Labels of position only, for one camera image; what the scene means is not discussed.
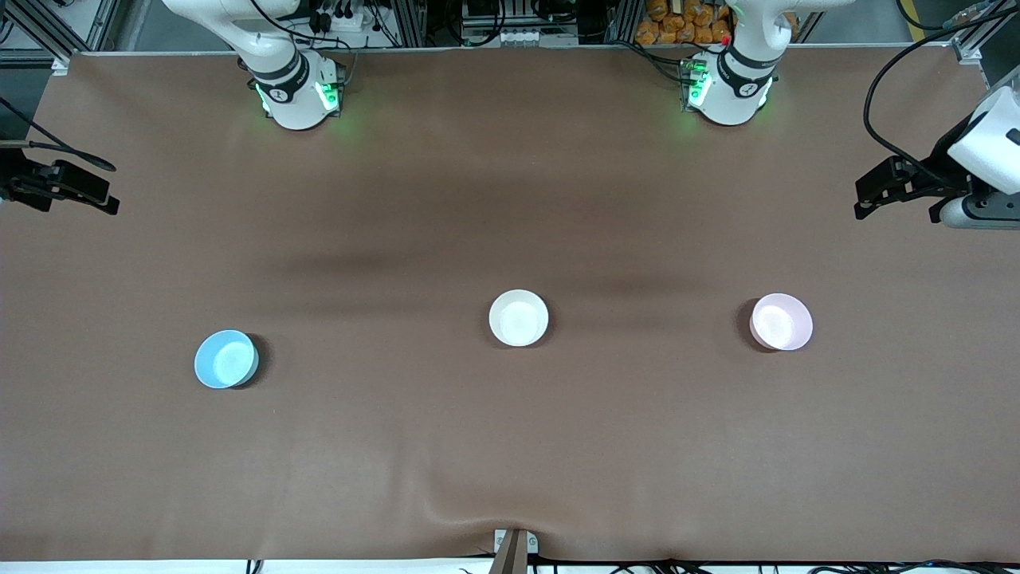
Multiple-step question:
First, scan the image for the pink bowl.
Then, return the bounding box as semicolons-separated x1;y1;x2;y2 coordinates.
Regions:
749;293;814;352

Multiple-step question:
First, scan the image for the blue bowl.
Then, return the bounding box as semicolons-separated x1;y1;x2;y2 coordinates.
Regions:
194;329;260;390

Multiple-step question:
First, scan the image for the white bowl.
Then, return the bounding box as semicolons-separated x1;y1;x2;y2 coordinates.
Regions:
488;289;550;348

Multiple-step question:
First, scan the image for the orange snack bag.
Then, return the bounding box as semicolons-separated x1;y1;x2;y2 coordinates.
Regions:
635;0;734;46

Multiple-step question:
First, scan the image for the white power strip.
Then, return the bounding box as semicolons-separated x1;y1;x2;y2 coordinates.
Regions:
307;10;375;33

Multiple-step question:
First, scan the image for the brown table mat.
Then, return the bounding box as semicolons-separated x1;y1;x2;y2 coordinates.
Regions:
0;46;1020;564

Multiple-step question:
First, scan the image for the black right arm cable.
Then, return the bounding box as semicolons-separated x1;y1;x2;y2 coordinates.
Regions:
0;96;117;173

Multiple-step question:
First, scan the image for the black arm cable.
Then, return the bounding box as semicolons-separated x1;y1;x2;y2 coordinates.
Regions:
864;16;1020;188
0;96;117;173

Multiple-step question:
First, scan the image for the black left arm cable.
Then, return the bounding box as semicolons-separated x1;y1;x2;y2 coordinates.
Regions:
864;16;1020;188

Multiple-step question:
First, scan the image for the aluminium frame post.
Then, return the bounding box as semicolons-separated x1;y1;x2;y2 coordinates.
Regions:
952;0;1020;66
0;0;120;74
390;0;427;47
602;0;638;45

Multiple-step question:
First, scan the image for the grey metal bracket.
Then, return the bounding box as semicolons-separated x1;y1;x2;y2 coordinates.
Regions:
494;529;539;556

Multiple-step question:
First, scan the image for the brown camera mount post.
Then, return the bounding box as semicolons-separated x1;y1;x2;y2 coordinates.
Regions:
489;530;529;574

